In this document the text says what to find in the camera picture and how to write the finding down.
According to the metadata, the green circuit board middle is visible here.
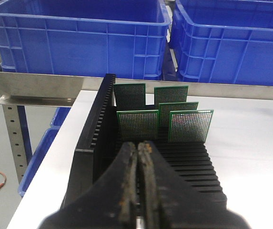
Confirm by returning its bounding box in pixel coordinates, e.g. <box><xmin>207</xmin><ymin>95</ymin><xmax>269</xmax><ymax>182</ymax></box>
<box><xmin>158</xmin><ymin>101</ymin><xmax>199</xmax><ymax>127</ymax></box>

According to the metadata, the green circuit board front row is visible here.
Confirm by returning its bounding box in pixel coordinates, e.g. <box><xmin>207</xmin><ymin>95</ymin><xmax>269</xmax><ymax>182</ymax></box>
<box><xmin>168</xmin><ymin>110</ymin><xmax>214</xmax><ymax>143</ymax></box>

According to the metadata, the left blue plastic crate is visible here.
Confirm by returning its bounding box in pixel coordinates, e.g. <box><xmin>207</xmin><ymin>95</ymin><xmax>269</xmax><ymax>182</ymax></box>
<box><xmin>0</xmin><ymin>0</ymin><xmax>170</xmax><ymax>80</ymax></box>

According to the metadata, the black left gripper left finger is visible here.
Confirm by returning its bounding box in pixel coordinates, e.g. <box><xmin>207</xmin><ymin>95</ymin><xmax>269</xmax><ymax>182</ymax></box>
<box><xmin>39</xmin><ymin>142</ymin><xmax>137</xmax><ymax>229</ymax></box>

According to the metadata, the green circuit board front left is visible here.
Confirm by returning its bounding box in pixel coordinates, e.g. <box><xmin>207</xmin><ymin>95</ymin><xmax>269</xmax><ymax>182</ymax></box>
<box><xmin>117</xmin><ymin>110</ymin><xmax>159</xmax><ymax>141</ymax></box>

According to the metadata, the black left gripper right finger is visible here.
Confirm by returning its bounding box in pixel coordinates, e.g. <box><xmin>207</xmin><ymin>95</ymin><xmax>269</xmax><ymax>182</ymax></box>
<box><xmin>138</xmin><ymin>141</ymin><xmax>250</xmax><ymax>229</ymax></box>

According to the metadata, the black slotted board rack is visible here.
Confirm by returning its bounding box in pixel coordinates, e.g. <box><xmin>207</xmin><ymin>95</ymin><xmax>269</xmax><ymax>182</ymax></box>
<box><xmin>61</xmin><ymin>74</ymin><xmax>227</xmax><ymax>207</ymax></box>

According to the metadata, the blue plastic crate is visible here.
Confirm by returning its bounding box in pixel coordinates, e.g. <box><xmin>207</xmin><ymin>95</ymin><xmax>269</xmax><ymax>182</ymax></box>
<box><xmin>0</xmin><ymin>0</ymin><xmax>170</xmax><ymax>80</ymax></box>
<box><xmin>170</xmin><ymin>0</ymin><xmax>273</xmax><ymax>86</ymax></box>

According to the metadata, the lower blue crate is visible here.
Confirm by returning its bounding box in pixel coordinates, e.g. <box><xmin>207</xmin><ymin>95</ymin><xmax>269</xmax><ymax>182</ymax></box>
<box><xmin>18</xmin><ymin>107</ymin><xmax>71</xmax><ymax>197</ymax></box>

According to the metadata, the steel perforated table leg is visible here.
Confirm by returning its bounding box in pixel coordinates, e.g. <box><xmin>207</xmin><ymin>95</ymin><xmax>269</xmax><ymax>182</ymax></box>
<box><xmin>2</xmin><ymin>105</ymin><xmax>32</xmax><ymax>182</ymax></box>

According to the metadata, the centre blue plastic crate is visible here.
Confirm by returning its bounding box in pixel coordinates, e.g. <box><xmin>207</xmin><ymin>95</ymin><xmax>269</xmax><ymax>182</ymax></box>
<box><xmin>170</xmin><ymin>0</ymin><xmax>273</xmax><ymax>86</ymax></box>

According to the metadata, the green circuit board far rear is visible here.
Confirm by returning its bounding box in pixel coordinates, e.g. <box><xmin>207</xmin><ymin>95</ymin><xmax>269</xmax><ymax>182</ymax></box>
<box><xmin>113</xmin><ymin>83</ymin><xmax>146</xmax><ymax>111</ymax></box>

